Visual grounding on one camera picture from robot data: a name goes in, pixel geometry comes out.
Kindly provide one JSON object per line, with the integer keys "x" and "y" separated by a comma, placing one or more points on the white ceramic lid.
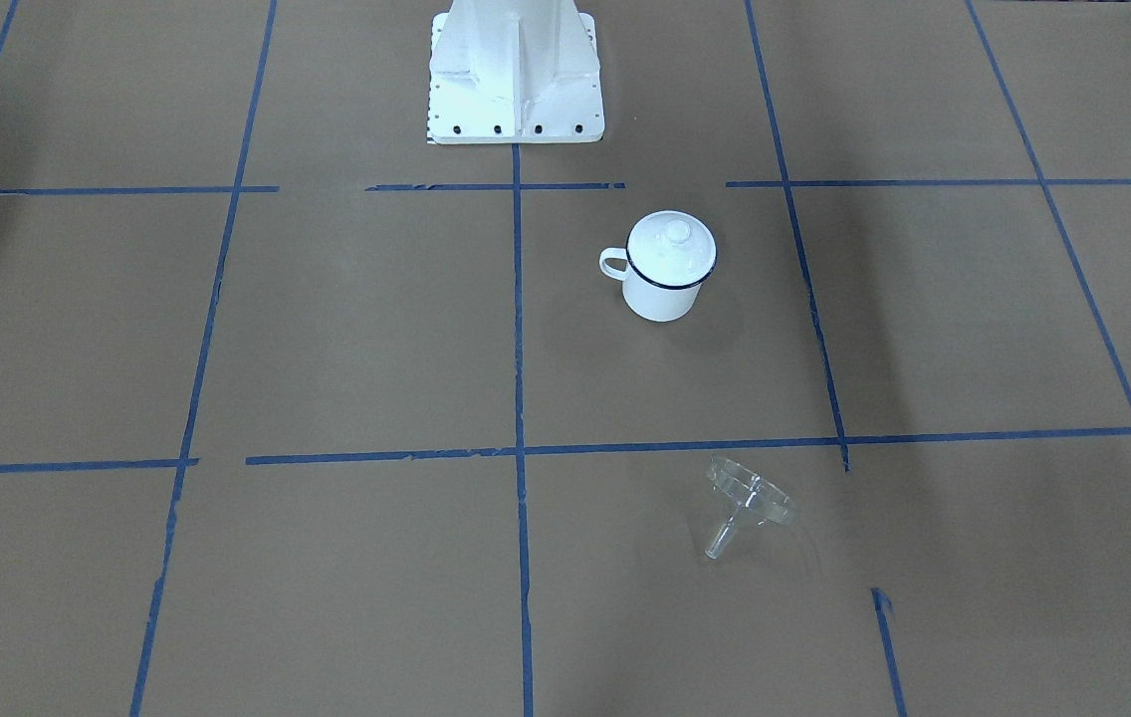
{"x": 672, "y": 250}

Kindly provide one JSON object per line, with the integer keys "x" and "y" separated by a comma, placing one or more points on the clear glass funnel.
{"x": 752, "y": 501}

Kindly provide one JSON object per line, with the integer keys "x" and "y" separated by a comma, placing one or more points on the white enamel mug blue rim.
{"x": 646, "y": 298}

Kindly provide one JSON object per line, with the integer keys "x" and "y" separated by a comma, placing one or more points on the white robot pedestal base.
{"x": 514, "y": 71}

